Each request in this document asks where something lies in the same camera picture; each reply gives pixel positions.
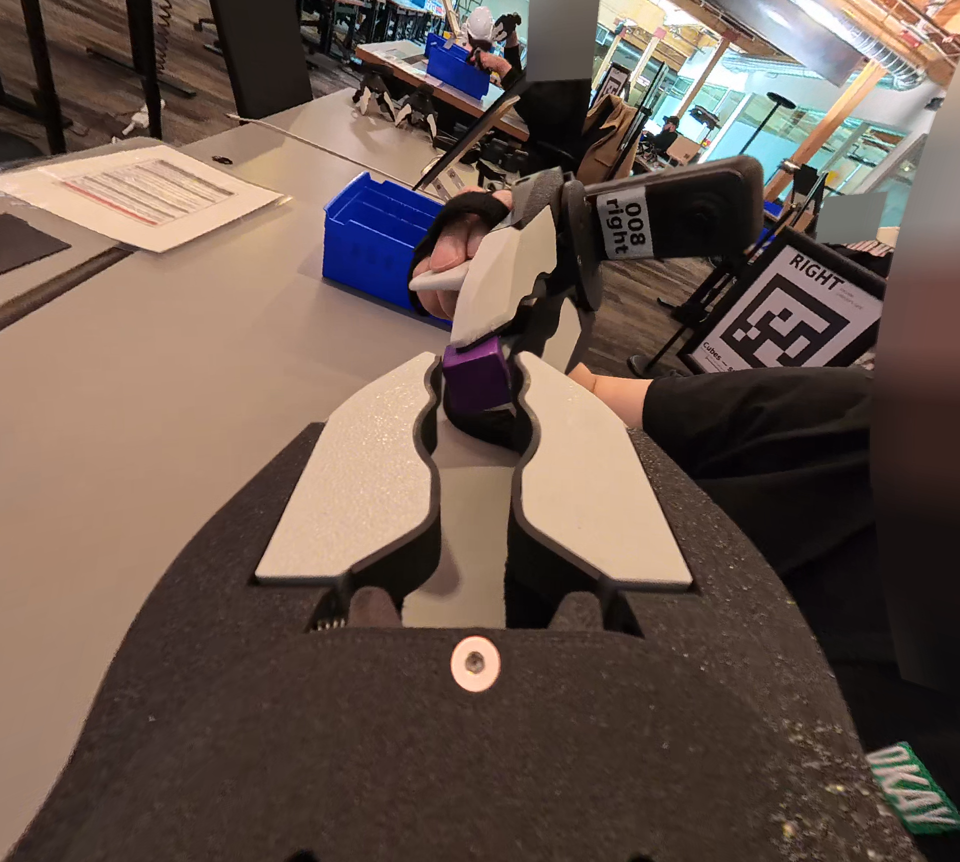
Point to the white power strip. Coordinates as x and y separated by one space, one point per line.
142 120

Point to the person's right forearm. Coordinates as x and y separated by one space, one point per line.
619 397

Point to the green clothing patch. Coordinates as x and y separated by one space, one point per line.
911 791

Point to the black desk inlay plate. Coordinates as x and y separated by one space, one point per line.
26 244

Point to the wooden edged desk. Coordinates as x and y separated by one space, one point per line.
420 82

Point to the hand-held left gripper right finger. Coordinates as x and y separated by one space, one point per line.
600 495

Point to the blue plastic bin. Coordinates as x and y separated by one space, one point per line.
457 67
367 240

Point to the black framed marker sign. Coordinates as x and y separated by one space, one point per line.
611 86
787 315

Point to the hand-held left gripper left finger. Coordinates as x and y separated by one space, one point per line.
352 487

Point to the black pole with round disc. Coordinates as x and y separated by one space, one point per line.
780 101

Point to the paper in plastic sleeve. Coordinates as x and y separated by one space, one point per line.
142 195

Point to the black mesh chair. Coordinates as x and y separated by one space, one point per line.
255 15

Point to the spare black white gripper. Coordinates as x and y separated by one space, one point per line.
416 112
373 94

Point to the brown jacket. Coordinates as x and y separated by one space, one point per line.
611 135

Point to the purple wooden cube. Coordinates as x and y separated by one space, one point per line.
476 378

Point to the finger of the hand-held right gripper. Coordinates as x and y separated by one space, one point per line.
559 333
510 270

